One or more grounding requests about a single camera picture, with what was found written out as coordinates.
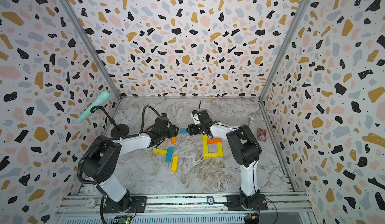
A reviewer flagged beige wooden block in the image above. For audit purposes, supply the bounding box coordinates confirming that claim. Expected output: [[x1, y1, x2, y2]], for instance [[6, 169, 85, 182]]
[[159, 139, 168, 149]]

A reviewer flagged orange block diagonal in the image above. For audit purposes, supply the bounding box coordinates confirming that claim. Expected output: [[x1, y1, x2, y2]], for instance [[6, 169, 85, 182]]
[[207, 138, 222, 144]]

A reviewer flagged yellow block horizontal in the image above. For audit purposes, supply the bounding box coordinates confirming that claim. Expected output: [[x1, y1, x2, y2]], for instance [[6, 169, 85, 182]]
[[152, 148, 167, 156]]

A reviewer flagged yellow block top vertical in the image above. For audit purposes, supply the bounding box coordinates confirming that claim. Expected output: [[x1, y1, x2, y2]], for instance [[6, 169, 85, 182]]
[[204, 153, 219, 158]]

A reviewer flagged yellow block bottom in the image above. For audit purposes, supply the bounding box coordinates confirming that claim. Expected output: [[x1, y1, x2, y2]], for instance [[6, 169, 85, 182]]
[[171, 156, 178, 172]]

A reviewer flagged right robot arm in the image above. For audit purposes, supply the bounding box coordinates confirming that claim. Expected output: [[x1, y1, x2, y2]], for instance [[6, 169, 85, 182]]
[[187, 110, 262, 210]]

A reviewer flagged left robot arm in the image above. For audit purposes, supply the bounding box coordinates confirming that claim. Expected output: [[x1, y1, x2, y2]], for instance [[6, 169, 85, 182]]
[[77, 116, 179, 206]]

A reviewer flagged black microphone stand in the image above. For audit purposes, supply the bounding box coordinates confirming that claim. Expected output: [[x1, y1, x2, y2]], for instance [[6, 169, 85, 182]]
[[91, 106, 129, 137]]

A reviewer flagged glitter filled clear tube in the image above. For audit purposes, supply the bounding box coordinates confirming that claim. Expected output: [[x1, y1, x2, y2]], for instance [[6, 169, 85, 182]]
[[249, 113, 256, 132]]

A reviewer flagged red playing card box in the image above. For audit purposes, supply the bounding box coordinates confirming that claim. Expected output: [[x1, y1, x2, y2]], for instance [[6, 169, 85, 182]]
[[257, 128, 268, 142]]

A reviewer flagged mint green microphone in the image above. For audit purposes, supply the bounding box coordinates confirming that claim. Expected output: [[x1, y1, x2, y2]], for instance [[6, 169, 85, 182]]
[[77, 91, 111, 123]]

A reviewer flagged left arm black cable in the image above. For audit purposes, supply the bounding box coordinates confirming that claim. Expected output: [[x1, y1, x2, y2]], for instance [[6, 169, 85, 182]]
[[77, 105, 163, 185]]

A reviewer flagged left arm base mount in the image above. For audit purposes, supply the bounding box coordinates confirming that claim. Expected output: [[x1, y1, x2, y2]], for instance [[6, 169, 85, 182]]
[[103, 196, 147, 214]]

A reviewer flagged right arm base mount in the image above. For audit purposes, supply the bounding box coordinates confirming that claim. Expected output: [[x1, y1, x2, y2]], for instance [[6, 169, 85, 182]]
[[225, 193, 268, 212]]

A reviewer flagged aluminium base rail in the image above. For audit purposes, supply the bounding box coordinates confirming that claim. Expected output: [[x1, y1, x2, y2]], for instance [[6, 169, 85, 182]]
[[52, 192, 317, 224]]

